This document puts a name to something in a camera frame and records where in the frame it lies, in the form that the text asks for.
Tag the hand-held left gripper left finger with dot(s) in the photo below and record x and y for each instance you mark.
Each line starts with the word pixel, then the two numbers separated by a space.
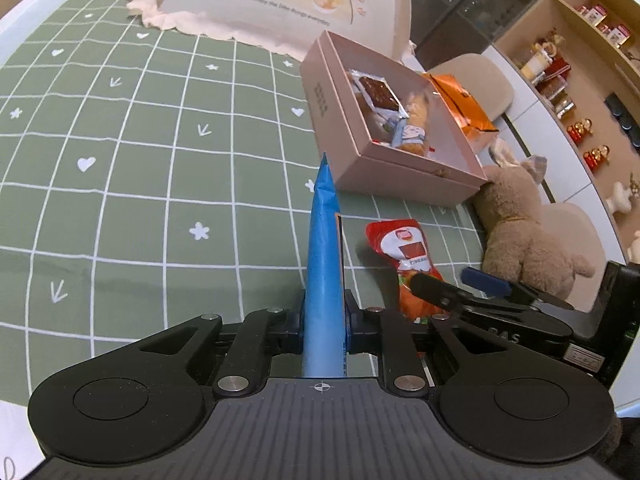
pixel 286 326

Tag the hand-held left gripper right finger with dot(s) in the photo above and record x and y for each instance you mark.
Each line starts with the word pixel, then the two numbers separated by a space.
pixel 357 327

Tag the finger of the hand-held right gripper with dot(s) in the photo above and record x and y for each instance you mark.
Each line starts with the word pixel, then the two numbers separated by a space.
pixel 487 282
pixel 432 290

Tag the red packet with orange snack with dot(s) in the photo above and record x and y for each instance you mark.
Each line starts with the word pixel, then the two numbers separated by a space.
pixel 405 245

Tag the blue snack packet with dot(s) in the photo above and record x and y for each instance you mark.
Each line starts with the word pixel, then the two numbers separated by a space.
pixel 322 260

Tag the pink cardboard box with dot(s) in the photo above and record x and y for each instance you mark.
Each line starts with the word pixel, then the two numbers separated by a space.
pixel 350 160

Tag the brown plush toy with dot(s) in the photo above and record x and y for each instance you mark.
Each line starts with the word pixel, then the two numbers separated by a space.
pixel 520 225

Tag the beige chair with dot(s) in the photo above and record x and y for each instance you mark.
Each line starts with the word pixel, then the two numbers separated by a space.
pixel 575 230
pixel 480 85

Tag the white figurine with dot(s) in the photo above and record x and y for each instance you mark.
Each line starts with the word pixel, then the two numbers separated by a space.
pixel 620 197

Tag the dark clothing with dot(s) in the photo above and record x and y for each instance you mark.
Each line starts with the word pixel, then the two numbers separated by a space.
pixel 625 440

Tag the red gold figurine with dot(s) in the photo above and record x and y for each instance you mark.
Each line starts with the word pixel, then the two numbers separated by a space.
pixel 581 131
pixel 597 157

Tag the golden bread cartoon label packet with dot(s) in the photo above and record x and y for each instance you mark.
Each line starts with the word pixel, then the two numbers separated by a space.
pixel 412 127

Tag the orange foil packet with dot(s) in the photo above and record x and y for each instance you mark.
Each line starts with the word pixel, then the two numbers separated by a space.
pixel 465 105

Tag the stack of dark dishes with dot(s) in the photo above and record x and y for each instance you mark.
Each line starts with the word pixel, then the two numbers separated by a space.
pixel 625 117

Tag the glass jar brown contents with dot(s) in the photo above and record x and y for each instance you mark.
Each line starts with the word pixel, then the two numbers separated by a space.
pixel 552 91

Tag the clear packet brown cake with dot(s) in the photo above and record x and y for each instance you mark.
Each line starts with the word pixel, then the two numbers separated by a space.
pixel 380 91

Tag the green checked tablecloth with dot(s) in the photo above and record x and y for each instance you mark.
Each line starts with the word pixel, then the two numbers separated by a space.
pixel 150 160

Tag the glass jar with lid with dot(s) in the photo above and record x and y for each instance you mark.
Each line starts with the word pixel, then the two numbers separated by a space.
pixel 537 60

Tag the wooden shelf unit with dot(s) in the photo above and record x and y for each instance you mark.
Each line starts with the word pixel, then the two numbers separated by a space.
pixel 590 75

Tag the red gift box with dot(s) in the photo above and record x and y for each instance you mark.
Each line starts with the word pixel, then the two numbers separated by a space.
pixel 592 14
pixel 617 35

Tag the dark glass cabinet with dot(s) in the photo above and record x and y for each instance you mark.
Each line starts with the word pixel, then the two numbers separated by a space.
pixel 480 0

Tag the cream cartoon print food cover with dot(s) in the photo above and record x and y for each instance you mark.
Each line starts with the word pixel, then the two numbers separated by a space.
pixel 210 5

